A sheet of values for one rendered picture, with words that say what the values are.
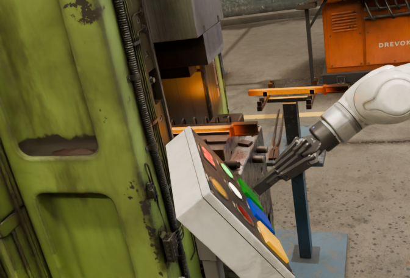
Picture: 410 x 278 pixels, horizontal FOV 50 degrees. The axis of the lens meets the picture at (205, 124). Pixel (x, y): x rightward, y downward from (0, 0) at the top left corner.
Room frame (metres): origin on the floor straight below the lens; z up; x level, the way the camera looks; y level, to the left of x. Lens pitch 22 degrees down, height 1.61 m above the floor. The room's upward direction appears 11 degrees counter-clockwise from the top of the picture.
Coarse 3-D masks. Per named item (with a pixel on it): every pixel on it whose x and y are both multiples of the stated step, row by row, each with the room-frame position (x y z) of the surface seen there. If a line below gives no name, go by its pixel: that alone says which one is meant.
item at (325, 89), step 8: (264, 88) 1.95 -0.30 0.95; (272, 88) 1.93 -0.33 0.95; (280, 88) 1.91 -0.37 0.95; (288, 88) 1.89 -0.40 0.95; (296, 88) 1.87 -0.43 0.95; (304, 88) 1.85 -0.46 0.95; (312, 88) 1.84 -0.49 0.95; (320, 88) 1.82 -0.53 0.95; (328, 88) 1.82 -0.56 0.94; (336, 88) 1.80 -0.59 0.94; (344, 88) 1.79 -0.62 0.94
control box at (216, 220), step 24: (168, 144) 1.01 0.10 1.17; (192, 144) 0.92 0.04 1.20; (192, 168) 0.81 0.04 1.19; (216, 168) 0.88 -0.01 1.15; (192, 192) 0.73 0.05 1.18; (216, 192) 0.73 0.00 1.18; (240, 192) 0.91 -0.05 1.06; (192, 216) 0.69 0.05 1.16; (216, 216) 0.69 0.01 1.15; (240, 216) 0.73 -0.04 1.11; (216, 240) 0.69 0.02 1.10; (240, 240) 0.70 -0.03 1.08; (264, 240) 0.74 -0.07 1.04; (240, 264) 0.70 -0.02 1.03; (264, 264) 0.70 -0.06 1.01; (288, 264) 0.74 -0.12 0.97
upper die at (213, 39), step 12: (216, 24) 1.46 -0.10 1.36; (204, 36) 1.33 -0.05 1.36; (216, 36) 1.44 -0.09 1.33; (156, 48) 1.38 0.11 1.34; (168, 48) 1.36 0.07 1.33; (180, 48) 1.35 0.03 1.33; (192, 48) 1.34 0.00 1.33; (204, 48) 1.32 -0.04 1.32; (216, 48) 1.42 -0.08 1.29; (168, 60) 1.37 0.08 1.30; (180, 60) 1.35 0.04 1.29; (192, 60) 1.34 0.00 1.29; (204, 60) 1.33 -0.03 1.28
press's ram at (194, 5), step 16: (144, 0) 1.33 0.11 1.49; (160, 0) 1.31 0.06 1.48; (176, 0) 1.29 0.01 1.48; (192, 0) 1.28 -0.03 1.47; (208, 0) 1.42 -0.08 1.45; (160, 16) 1.31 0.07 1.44; (176, 16) 1.29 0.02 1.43; (192, 16) 1.28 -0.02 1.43; (208, 16) 1.40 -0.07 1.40; (160, 32) 1.31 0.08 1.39; (176, 32) 1.30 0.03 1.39; (192, 32) 1.28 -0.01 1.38
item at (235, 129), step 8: (176, 128) 1.52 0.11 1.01; (184, 128) 1.50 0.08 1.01; (192, 128) 1.49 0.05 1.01; (200, 128) 1.47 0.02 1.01; (208, 128) 1.46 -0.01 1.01; (216, 128) 1.45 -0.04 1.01; (224, 128) 1.43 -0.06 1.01; (232, 128) 1.41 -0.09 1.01; (240, 128) 1.42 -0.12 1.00; (248, 128) 1.41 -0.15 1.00; (256, 128) 1.40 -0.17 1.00; (232, 136) 1.41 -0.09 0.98
